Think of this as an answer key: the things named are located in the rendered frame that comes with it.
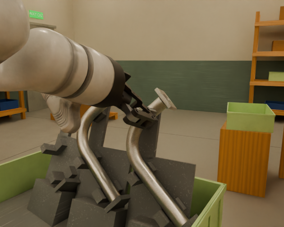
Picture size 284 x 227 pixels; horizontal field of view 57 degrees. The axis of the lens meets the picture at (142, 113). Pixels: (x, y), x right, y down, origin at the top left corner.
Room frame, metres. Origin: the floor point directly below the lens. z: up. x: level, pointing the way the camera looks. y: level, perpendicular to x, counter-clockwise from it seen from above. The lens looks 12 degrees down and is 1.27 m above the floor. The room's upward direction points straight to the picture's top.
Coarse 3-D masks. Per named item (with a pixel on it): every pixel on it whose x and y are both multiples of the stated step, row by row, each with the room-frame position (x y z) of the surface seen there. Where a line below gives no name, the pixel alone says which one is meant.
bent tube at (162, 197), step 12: (156, 108) 0.57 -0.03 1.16; (168, 108) 0.55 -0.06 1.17; (132, 132) 0.57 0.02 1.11; (132, 144) 0.57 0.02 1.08; (132, 156) 0.56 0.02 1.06; (144, 168) 0.54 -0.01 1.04; (144, 180) 0.53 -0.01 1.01; (156, 180) 0.53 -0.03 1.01; (156, 192) 0.51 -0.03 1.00; (168, 204) 0.49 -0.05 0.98; (168, 216) 0.49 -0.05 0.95; (180, 216) 0.48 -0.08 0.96
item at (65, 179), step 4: (64, 180) 0.63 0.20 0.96; (68, 180) 0.64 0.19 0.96; (72, 180) 0.65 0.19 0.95; (76, 180) 0.66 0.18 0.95; (60, 184) 0.64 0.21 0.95; (64, 184) 0.63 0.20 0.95; (68, 184) 0.64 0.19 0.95; (72, 184) 0.65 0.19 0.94; (76, 184) 0.66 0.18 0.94; (56, 188) 0.64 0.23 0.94; (60, 188) 0.64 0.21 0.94; (64, 188) 0.65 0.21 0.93; (68, 188) 0.65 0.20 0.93; (72, 188) 0.66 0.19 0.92; (76, 188) 0.67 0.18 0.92
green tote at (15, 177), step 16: (16, 160) 0.78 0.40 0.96; (32, 160) 0.83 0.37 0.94; (48, 160) 0.88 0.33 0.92; (0, 176) 0.73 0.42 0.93; (16, 176) 0.77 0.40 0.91; (32, 176) 0.82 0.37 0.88; (0, 192) 0.73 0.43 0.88; (16, 192) 0.77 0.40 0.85; (128, 192) 0.76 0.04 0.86; (208, 192) 0.63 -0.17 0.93; (224, 192) 0.60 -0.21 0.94; (192, 208) 0.65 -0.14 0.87; (208, 208) 0.51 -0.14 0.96; (192, 224) 0.45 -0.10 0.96; (208, 224) 0.51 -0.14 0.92
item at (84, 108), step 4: (84, 104) 5.02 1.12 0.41; (80, 108) 5.07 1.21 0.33; (84, 108) 5.02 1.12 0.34; (88, 108) 4.98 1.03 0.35; (80, 112) 5.07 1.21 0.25; (84, 112) 5.03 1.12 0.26; (112, 112) 5.61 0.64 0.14; (116, 112) 5.61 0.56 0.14; (52, 116) 5.48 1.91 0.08; (80, 116) 5.08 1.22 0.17; (112, 116) 5.55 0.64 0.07; (116, 116) 5.55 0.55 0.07
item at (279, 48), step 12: (264, 24) 5.35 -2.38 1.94; (276, 24) 5.26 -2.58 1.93; (276, 48) 5.35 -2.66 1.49; (252, 60) 5.46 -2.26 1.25; (252, 72) 5.45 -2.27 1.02; (276, 72) 5.67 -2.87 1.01; (252, 84) 5.41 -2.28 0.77; (264, 84) 5.31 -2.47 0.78; (276, 84) 5.22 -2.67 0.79; (252, 96) 5.46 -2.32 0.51; (276, 108) 5.29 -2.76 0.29
